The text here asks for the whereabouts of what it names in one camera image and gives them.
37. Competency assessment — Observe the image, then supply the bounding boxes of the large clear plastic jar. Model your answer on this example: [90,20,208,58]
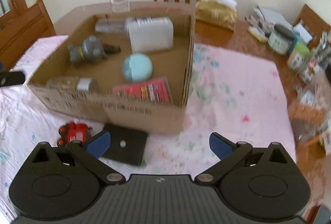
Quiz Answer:
[288,71,330,146]

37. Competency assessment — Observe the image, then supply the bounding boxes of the green lid small jar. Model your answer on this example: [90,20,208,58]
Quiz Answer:
[287,43,310,71]

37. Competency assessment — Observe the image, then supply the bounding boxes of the gold tissue pack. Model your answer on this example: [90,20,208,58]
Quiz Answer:
[195,0,237,31]

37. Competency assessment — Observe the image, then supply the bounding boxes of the yellow capsule bottle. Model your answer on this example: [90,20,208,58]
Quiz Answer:
[47,76,100,92]

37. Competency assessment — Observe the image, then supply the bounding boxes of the red toy train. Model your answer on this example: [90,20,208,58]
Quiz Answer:
[57,121,92,147]

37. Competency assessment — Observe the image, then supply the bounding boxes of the open cardboard box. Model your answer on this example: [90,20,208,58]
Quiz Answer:
[28,8,195,135]

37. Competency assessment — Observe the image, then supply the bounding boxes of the red card box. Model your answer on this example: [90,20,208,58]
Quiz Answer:
[113,77,172,104]

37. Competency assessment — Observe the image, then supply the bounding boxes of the white plastic bottle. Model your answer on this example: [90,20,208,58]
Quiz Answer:
[125,17,174,53]

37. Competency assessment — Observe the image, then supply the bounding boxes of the black lid glass jar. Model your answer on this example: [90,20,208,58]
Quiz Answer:
[268,24,295,55]

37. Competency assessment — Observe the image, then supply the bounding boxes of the pink floral tablecloth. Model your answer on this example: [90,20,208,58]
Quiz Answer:
[1,44,296,223]

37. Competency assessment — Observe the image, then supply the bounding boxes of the light blue round case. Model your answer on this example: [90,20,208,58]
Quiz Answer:
[122,53,153,82]

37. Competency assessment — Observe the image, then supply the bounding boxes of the stack of white papers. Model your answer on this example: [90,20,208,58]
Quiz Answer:
[254,6,288,30]

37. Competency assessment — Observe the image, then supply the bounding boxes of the black device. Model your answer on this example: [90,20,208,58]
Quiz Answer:
[102,124,148,166]

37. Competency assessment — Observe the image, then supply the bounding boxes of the wooden chair at left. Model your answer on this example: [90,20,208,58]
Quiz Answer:
[0,0,55,71]

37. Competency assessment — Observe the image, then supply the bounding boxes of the grey toy figure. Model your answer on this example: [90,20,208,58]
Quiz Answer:
[67,35,121,63]

